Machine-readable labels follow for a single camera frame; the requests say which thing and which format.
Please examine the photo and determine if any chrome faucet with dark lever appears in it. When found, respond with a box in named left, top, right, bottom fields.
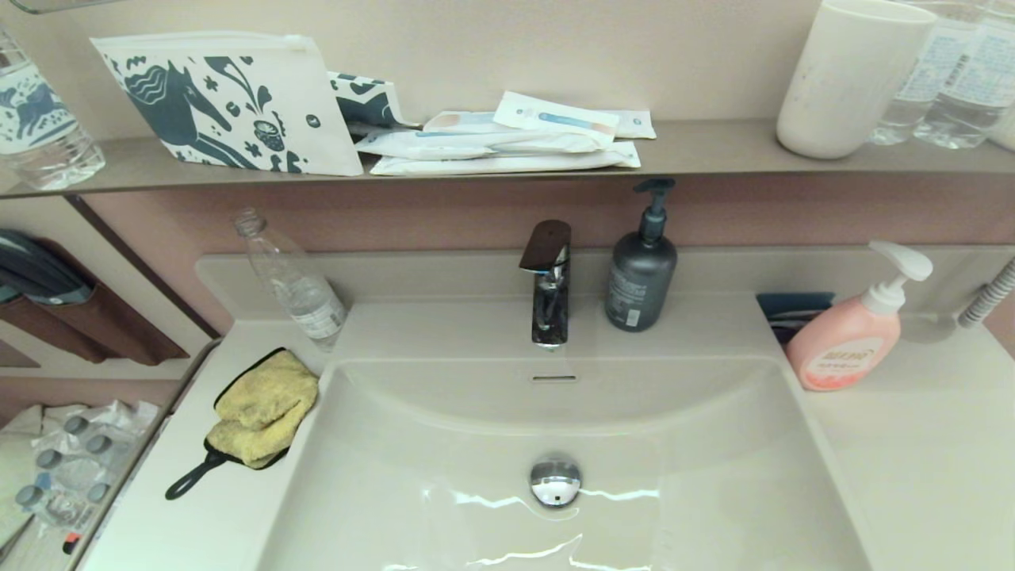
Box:
left=519, top=220, right=573, bottom=350

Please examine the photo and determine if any yellow cloth with black trim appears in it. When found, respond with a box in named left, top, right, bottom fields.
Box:
left=165, top=347, right=320, bottom=502

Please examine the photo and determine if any white sink basin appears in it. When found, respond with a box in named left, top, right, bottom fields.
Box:
left=258, top=357, right=873, bottom=571

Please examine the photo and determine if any long white sealed packet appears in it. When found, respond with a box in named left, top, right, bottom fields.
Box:
left=354, top=129, right=603, bottom=161
left=370, top=142, right=642, bottom=177

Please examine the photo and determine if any dark grey pump bottle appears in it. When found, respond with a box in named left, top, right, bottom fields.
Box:
left=604, top=178, right=678, bottom=333

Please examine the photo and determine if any white packet with orange print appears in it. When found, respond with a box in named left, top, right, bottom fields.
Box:
left=423, top=111, right=508, bottom=134

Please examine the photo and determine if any white packet with blue toothbrush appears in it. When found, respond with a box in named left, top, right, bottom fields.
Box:
left=493, top=91, right=621, bottom=148

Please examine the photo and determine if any chrome drain stopper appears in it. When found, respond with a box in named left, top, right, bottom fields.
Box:
left=530, top=454, right=582, bottom=510

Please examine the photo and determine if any small white square packet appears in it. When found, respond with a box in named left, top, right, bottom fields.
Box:
left=609, top=109, right=657, bottom=141

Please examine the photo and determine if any empty clear plastic bottle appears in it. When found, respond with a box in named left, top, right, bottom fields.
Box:
left=233, top=207, right=348, bottom=352

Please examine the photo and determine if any small white blue printed pouch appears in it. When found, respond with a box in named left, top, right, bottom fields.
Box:
left=327, top=71, right=421, bottom=131

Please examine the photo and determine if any dark blue box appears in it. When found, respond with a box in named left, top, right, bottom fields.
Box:
left=755, top=293, right=835, bottom=347

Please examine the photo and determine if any white pouch with horse print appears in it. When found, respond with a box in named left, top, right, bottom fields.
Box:
left=90, top=32, right=364, bottom=178

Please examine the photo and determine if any pink soap pump bottle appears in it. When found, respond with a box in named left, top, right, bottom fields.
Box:
left=785, top=241, right=934, bottom=393

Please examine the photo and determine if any tall white cup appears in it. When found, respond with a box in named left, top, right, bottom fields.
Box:
left=776, top=0, right=938, bottom=160

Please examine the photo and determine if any brown hanging holder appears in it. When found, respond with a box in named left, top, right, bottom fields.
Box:
left=0, top=238, right=191, bottom=367

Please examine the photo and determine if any clear water bottle white label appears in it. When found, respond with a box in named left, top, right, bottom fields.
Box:
left=868, top=0, right=965, bottom=147
left=913, top=0, right=1015, bottom=151

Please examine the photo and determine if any plastic wrapped water bottle pack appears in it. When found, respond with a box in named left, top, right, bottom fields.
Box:
left=14, top=399, right=162, bottom=534

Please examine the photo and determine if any dark grey hair dryer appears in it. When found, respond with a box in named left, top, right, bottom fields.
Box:
left=0, top=229, right=96, bottom=308

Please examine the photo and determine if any water bottle with horse label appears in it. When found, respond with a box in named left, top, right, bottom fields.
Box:
left=0, top=24, right=107, bottom=192

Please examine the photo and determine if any brown wall shelf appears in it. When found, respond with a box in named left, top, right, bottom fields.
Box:
left=0, top=119, right=1015, bottom=201

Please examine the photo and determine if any white corrugated hose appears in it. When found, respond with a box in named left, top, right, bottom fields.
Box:
left=956, top=255, right=1015, bottom=330

